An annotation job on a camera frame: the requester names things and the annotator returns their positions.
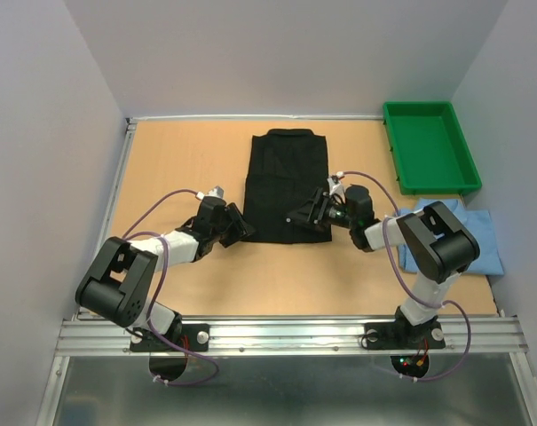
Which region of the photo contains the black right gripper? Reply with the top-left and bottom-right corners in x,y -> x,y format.
285,188 -> 355,233

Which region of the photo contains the black long sleeve shirt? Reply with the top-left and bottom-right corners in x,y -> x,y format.
243,129 -> 332,244

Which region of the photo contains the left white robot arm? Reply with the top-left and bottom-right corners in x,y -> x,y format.
75,187 -> 254,350

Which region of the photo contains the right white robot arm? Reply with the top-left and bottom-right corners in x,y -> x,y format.
286,173 -> 480,346

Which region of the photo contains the green plastic bin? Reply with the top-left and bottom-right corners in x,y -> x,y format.
383,101 -> 482,195

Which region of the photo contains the light blue folded shirt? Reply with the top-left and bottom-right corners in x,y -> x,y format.
398,198 -> 504,276

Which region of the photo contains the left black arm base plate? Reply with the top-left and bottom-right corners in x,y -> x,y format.
129,323 -> 210,353

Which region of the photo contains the aluminium table frame rail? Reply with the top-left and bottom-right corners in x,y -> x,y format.
75,116 -> 138,319

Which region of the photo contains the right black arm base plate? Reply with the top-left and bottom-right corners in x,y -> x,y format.
360,320 -> 446,351

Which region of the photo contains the front aluminium rail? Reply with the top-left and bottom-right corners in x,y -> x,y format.
55,315 -> 528,358

